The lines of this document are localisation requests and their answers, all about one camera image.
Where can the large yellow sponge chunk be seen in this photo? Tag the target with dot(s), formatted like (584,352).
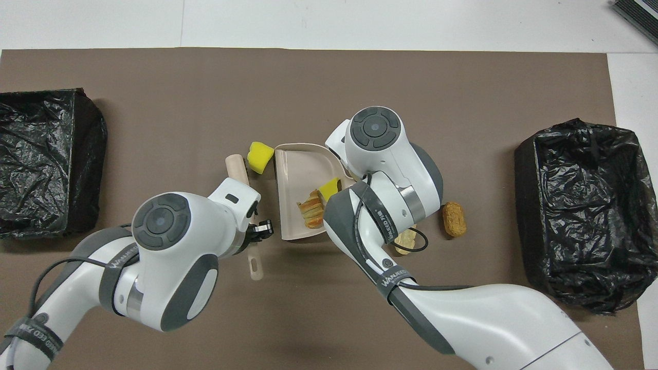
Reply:
(259,156)

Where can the beige plastic dustpan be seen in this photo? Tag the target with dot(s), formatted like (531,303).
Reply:
(298,174)

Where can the small yellow sponge chunk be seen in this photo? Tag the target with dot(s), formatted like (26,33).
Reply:
(329,189)

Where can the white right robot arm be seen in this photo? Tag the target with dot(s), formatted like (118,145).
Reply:
(488,318)

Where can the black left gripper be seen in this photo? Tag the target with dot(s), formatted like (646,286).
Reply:
(244,240)

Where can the brown oval sponge scrap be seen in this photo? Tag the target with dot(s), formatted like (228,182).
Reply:
(454,219)

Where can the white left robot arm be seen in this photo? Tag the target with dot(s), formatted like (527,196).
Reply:
(169,267)

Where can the orange striped sponge scrap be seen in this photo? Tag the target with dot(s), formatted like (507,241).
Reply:
(312,210)

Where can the cream sponge scrap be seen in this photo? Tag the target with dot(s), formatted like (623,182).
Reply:
(406,245)

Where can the beige hand brush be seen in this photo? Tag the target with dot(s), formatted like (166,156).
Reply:
(236,167)

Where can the dark grey ribbed device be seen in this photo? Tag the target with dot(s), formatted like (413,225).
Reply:
(640,13)

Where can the brown paper table mat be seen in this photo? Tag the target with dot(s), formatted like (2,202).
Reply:
(329,67)

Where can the black bag lined bin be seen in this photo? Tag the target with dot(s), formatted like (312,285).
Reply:
(576,231)
(51,128)

